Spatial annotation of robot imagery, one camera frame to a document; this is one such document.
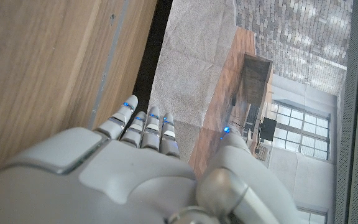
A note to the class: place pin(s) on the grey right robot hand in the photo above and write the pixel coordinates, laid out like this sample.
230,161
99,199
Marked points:
113,180

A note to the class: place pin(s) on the grey tape strip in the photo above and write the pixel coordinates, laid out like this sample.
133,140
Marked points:
110,56

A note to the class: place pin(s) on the printed room backdrop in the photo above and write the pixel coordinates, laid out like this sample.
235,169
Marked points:
191,62

